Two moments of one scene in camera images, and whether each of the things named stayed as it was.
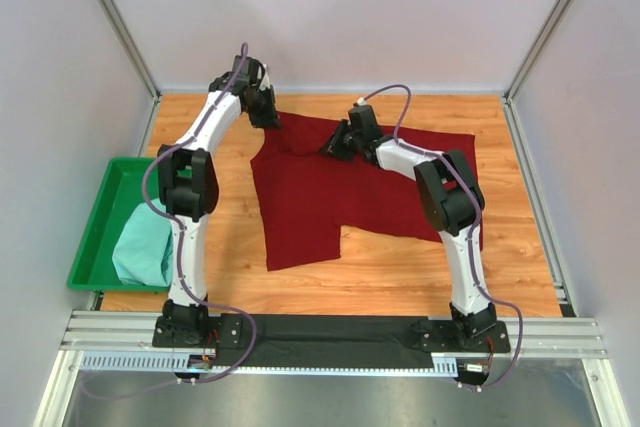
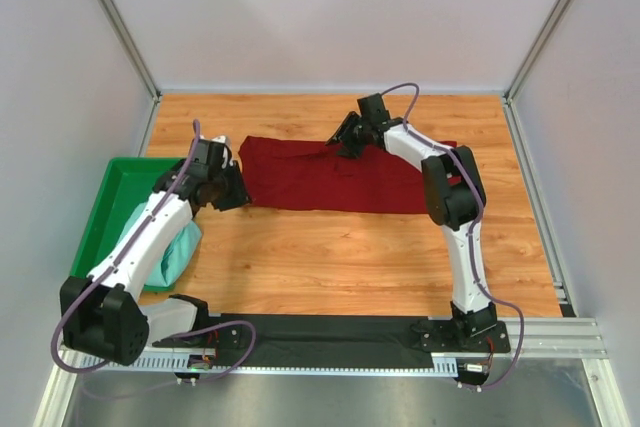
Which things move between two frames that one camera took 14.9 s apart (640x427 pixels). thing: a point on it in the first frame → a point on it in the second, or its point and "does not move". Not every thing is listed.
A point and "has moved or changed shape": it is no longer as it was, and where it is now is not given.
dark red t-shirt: [307, 197] has moved or changed shape
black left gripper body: [262, 114] → [228, 190]
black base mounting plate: [341, 337] does not move
